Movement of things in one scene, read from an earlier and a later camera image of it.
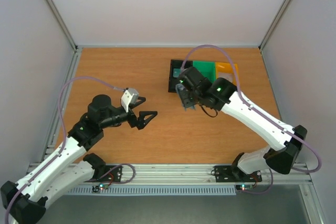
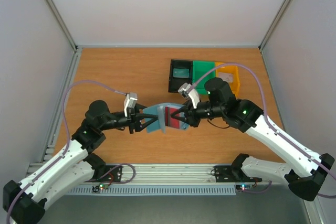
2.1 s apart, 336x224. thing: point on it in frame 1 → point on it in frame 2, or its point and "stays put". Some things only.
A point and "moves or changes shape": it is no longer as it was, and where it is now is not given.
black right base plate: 231,173 stays put
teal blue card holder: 186,98 moves or changes shape
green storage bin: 207,67 stays put
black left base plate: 114,176 stays put
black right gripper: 185,97 → 191,115
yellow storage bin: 227,67 stays put
